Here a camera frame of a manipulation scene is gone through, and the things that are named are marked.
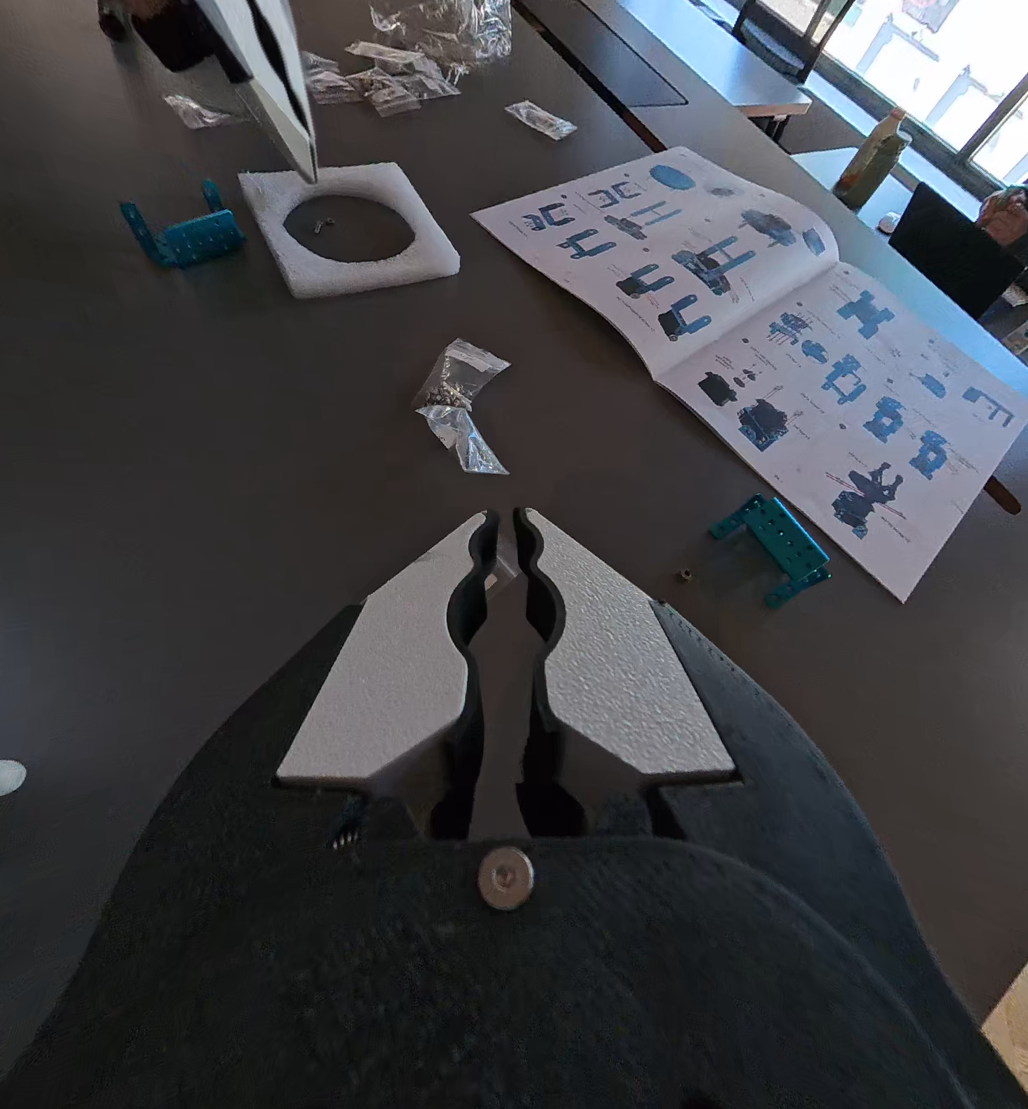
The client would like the grey office desk wooden edge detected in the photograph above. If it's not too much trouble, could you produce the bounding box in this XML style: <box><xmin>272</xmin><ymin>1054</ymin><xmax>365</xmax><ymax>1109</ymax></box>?
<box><xmin>791</xmin><ymin>147</ymin><xmax>1028</xmax><ymax>408</ymax></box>
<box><xmin>600</xmin><ymin>0</ymin><xmax>814</xmax><ymax>140</ymax></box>

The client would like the pale bottle orange cap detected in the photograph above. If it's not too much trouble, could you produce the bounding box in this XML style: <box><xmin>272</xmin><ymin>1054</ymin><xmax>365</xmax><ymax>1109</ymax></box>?
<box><xmin>833</xmin><ymin>106</ymin><xmax>914</xmax><ymax>211</ymax></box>

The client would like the black case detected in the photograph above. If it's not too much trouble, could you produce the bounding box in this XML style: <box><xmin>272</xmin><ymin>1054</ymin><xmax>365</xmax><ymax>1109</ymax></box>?
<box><xmin>131</xmin><ymin>0</ymin><xmax>253</xmax><ymax>85</ymax></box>

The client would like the white foam frame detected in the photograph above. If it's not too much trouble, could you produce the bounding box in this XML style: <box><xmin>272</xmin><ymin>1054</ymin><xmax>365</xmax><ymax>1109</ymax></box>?
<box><xmin>238</xmin><ymin>162</ymin><xmax>461</xmax><ymax>300</ymax></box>

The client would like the cluster of clear screw bags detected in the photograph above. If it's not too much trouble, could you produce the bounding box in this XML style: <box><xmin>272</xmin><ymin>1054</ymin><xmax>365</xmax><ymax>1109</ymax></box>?
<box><xmin>162</xmin><ymin>39</ymin><xmax>463</xmax><ymax>131</ymax></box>

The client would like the large office window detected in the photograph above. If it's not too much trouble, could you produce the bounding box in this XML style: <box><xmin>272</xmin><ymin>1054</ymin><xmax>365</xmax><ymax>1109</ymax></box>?
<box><xmin>756</xmin><ymin>0</ymin><xmax>1028</xmax><ymax>187</ymax></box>

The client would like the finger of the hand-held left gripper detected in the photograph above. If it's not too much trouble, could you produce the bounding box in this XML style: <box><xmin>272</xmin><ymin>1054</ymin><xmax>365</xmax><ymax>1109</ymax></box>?
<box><xmin>193</xmin><ymin>0</ymin><xmax>312</xmax><ymax>183</ymax></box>
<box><xmin>258</xmin><ymin>0</ymin><xmax>321</xmax><ymax>183</ymax></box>

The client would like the black mesh chair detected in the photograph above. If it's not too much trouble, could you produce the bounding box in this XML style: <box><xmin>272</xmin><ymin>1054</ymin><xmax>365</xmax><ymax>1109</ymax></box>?
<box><xmin>732</xmin><ymin>0</ymin><xmax>862</xmax><ymax>85</ymax></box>

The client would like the blue metal U bracket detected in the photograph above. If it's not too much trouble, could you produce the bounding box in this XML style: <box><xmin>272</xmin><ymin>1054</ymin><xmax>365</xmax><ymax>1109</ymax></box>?
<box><xmin>708</xmin><ymin>494</ymin><xmax>833</xmax><ymax>610</ymax></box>
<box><xmin>119</xmin><ymin>177</ymin><xmax>248</xmax><ymax>271</ymax></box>

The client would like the small clear hardware bag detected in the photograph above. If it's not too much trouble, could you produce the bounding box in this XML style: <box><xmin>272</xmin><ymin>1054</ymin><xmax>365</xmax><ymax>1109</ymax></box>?
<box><xmin>505</xmin><ymin>99</ymin><xmax>578</xmax><ymax>140</ymax></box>

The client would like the crumpled clear plastic wrap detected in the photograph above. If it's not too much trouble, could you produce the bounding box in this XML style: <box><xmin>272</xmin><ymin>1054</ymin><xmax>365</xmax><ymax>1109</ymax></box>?
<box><xmin>366</xmin><ymin>0</ymin><xmax>515</xmax><ymax>66</ymax></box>

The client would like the black laptop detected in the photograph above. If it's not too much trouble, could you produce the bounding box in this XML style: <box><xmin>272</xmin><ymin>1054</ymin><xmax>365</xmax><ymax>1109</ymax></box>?
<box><xmin>888</xmin><ymin>180</ymin><xmax>1028</xmax><ymax>322</ymax></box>

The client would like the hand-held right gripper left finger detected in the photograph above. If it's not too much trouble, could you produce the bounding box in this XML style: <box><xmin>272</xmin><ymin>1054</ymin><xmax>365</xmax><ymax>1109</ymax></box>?
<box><xmin>276</xmin><ymin>511</ymin><xmax>502</xmax><ymax>817</ymax></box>

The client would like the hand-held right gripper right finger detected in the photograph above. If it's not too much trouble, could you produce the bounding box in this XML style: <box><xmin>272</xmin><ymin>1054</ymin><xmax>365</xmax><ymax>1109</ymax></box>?
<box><xmin>512</xmin><ymin>507</ymin><xmax>738</xmax><ymax>821</ymax></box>

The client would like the white assembly instruction booklet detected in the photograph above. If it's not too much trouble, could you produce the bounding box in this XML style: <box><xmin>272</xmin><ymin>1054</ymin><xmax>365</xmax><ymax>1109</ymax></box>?
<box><xmin>470</xmin><ymin>146</ymin><xmax>1028</xmax><ymax>603</ymax></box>

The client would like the white label zip bag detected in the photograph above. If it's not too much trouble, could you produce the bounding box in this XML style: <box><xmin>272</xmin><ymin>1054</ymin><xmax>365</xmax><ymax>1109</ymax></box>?
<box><xmin>412</xmin><ymin>338</ymin><xmax>512</xmax><ymax>410</ymax></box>

